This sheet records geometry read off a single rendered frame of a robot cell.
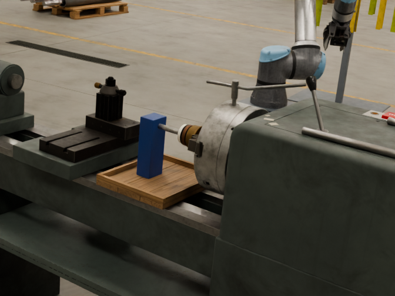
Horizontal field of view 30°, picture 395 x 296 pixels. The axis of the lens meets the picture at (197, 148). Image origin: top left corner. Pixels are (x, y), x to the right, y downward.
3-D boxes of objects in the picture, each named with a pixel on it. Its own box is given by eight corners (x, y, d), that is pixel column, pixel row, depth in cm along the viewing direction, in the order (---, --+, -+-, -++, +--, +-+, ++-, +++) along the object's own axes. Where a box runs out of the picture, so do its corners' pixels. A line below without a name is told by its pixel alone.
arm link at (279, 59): (253, 75, 300) (257, 42, 296) (284, 76, 303) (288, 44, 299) (261, 83, 289) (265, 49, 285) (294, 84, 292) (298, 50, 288)
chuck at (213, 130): (263, 177, 264) (270, 95, 251) (214, 211, 241) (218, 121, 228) (241, 171, 269) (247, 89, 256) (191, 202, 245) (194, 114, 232)
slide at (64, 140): (149, 137, 299) (149, 127, 297) (74, 163, 265) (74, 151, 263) (114, 127, 308) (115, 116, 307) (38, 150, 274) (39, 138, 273)
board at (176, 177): (220, 182, 277) (221, 172, 275) (162, 209, 248) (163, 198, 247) (157, 160, 292) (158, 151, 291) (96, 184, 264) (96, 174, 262)
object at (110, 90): (124, 93, 286) (124, 86, 285) (110, 96, 280) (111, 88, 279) (109, 88, 290) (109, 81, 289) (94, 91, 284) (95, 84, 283)
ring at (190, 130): (216, 125, 255) (194, 119, 260) (201, 131, 248) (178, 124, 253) (213, 150, 259) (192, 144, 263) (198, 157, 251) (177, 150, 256)
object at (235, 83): (228, 113, 243) (231, 80, 238) (231, 111, 244) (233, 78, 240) (234, 114, 242) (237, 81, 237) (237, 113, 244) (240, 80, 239)
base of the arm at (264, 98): (261, 96, 309) (264, 73, 306) (293, 104, 302) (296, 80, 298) (243, 102, 297) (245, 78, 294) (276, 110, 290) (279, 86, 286)
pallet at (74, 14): (87, 3, 1179) (87, -5, 1174) (129, 12, 1137) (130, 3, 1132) (30, 10, 1078) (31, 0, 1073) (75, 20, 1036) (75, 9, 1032)
